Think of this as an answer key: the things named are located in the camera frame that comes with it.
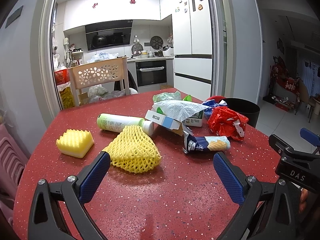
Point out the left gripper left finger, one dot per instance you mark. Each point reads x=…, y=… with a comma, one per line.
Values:
x=46, y=220

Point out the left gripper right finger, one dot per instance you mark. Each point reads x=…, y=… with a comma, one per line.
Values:
x=266, y=210

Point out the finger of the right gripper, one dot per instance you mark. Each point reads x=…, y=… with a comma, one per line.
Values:
x=289, y=154
x=310, y=137

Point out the blue white bag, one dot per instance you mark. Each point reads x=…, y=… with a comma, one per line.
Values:
x=211, y=104

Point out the white blue carton box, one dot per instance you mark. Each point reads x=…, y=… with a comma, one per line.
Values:
x=173, y=125

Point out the black trash bin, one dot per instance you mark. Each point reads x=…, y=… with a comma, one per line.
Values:
x=246, y=108

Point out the yellow sponge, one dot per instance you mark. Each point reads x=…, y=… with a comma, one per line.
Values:
x=75, y=143

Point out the red crumpled wrapper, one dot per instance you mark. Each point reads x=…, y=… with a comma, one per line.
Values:
x=229, y=123

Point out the yellow foam fruit net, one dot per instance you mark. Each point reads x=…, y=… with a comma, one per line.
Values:
x=133, y=151

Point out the light green lotion bottle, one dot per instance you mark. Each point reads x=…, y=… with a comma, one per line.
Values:
x=116, y=123

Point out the red stool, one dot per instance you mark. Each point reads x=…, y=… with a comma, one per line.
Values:
x=217, y=98

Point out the blue white snack wrapper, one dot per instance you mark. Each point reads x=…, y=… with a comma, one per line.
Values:
x=194, y=144

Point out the bright green plastic bag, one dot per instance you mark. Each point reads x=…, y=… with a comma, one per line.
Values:
x=187, y=98

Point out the beige flower-cutout chair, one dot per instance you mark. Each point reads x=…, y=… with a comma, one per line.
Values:
x=98, y=73

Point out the red plastic basket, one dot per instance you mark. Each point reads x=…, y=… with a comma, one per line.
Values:
x=61, y=76

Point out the black jacket on chair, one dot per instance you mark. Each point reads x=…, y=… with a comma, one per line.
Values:
x=132, y=83

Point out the pale green crumpled bag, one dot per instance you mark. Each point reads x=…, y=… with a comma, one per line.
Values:
x=167, y=96

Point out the small cardboard box on floor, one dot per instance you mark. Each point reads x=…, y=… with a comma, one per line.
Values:
x=165, y=87

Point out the black built-in oven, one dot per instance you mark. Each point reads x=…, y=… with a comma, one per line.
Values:
x=151, y=72

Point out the white refrigerator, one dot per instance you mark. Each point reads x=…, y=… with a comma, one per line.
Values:
x=192, y=41

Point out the black range hood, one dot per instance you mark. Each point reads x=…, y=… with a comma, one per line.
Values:
x=108, y=34

